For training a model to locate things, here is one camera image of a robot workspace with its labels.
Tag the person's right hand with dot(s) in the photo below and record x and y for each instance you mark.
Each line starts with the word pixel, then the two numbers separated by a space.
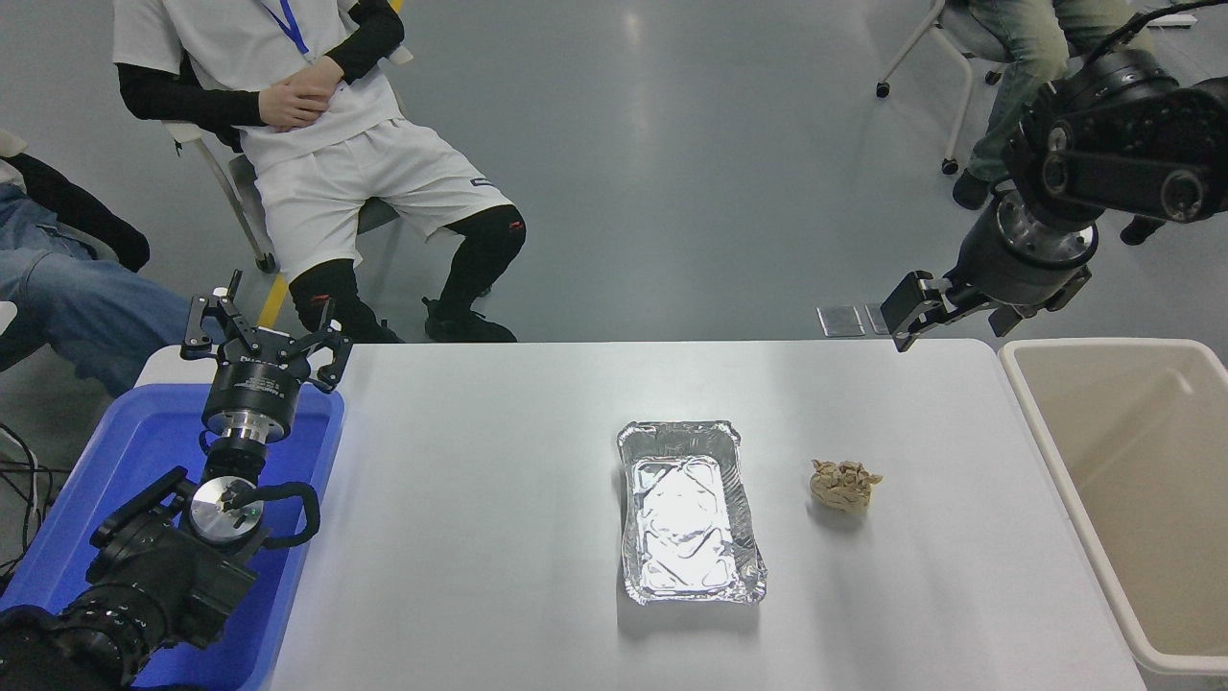
pixel 293 112

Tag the person seated cut by edge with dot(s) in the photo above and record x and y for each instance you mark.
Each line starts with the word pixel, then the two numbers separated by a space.
pixel 86 307

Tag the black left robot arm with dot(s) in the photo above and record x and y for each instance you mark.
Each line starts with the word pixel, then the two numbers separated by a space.
pixel 153 566

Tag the white power strip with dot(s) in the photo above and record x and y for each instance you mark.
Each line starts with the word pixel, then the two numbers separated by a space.
pixel 1175 19

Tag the person's left hand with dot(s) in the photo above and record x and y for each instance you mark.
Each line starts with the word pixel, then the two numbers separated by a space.
pixel 315 79

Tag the crumpled tan paper ball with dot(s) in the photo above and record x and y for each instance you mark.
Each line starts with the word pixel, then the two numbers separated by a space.
pixel 842 487

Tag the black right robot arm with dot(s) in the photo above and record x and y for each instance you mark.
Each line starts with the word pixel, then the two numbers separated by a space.
pixel 1118 106

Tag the rectangular silver foil tray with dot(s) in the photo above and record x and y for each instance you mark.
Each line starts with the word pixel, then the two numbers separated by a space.
pixel 683 518

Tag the large pale plastic bin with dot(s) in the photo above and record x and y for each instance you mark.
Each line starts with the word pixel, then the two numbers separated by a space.
pixel 1142 480

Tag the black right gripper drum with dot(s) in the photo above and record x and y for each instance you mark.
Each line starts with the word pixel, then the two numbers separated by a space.
pixel 1007 274

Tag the silver floor plate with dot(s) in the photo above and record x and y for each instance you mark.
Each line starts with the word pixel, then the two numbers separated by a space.
pixel 840 321
pixel 875 317

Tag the person seated with clasped hands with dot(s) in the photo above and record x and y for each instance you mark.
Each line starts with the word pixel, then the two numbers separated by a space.
pixel 336 182

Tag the person seated showing legs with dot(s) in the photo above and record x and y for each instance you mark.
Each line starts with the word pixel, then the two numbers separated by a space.
pixel 1027 48

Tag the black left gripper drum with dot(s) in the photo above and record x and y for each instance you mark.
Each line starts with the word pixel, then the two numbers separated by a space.
pixel 254 384

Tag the blue plastic tray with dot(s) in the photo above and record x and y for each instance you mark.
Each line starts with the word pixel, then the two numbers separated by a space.
pixel 125 451

